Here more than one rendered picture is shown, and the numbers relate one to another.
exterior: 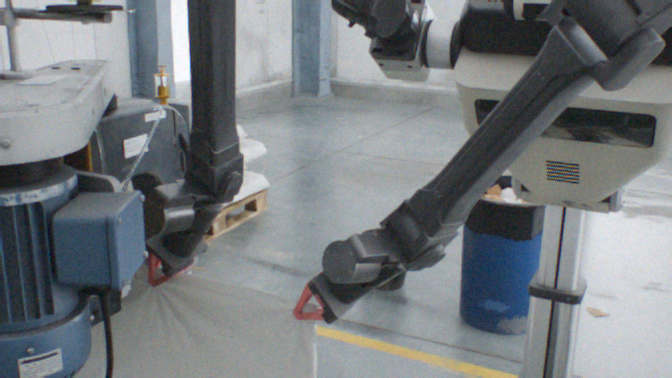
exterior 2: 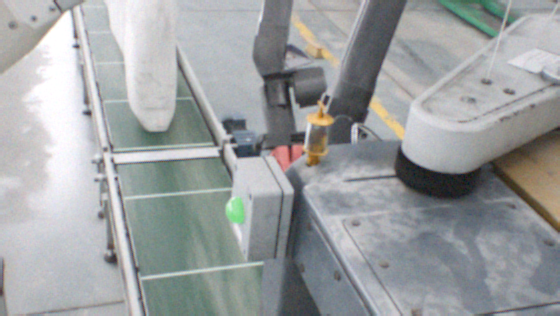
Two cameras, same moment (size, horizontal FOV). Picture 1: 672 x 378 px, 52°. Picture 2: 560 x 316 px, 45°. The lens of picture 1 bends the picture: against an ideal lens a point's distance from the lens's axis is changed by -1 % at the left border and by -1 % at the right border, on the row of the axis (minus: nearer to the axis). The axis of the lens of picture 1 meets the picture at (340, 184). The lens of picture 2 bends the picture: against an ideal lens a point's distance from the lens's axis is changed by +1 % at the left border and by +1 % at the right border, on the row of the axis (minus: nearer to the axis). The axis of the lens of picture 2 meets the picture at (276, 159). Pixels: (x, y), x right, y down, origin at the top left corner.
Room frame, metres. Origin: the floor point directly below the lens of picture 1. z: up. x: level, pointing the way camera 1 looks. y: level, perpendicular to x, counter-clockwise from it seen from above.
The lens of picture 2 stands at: (1.72, 0.73, 1.70)
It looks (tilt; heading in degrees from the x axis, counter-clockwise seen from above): 30 degrees down; 223
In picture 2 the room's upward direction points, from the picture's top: 7 degrees clockwise
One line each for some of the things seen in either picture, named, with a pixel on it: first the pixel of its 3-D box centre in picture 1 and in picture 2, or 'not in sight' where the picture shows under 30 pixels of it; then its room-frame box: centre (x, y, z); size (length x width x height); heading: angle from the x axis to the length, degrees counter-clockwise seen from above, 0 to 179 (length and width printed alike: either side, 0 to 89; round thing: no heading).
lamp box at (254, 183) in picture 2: (181, 124); (259, 208); (1.29, 0.30, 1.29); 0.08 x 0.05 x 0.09; 65
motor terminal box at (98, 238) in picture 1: (103, 247); not in sight; (0.75, 0.27, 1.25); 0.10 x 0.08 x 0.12; 0
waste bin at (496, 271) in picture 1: (505, 253); not in sight; (3.10, -0.79, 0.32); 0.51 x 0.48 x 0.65; 155
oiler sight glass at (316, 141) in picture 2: (162, 85); (317, 134); (1.23, 0.32, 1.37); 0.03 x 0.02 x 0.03; 65
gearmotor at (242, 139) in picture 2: not in sight; (235, 136); (0.06, -1.09, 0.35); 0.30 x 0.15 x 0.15; 65
